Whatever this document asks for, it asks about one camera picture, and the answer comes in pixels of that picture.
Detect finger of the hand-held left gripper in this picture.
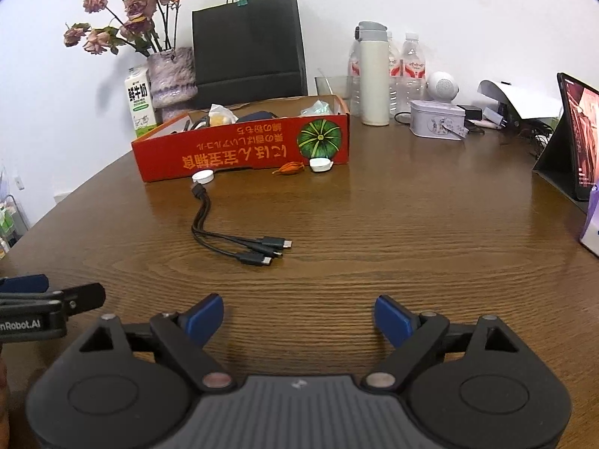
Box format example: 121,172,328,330
0,283,107,317
0,274,50,296

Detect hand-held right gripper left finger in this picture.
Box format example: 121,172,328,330
79,293,235,393

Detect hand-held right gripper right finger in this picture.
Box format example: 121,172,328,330
362,294,520,392

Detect black multi-head charging cable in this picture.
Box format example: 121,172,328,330
189,182,295,269

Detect red cardboard box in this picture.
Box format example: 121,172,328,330
131,94,351,183

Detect clear plastic organizer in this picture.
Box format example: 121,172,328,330
0,159,31,263

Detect grey tin box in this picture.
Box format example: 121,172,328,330
409,100,469,142

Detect green and white milk carton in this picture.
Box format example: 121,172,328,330
124,66,158,139

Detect crumpled clear plastic wrapper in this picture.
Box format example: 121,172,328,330
301,100,336,117

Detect small white charger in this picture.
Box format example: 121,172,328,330
482,107,509,130

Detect white thermos bottle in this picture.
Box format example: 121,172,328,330
353,21,392,127

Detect purple fuzzy vase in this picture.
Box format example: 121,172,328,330
146,47,198,125

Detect white round speaker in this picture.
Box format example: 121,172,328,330
426,71,460,104

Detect clear water bottle red label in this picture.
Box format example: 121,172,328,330
348,40,364,116
399,33,429,116
386,32,403,118

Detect clear glass cup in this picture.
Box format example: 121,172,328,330
314,75,353,99

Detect white paper sheet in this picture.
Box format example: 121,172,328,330
477,79,565,120

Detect tablet with dark case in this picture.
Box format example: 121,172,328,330
532,72,599,202

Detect black paper bag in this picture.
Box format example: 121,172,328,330
192,0,309,109

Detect dried rose bouquet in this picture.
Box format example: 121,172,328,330
63,0,186,57

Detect black cable bundle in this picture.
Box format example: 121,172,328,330
508,117,563,160

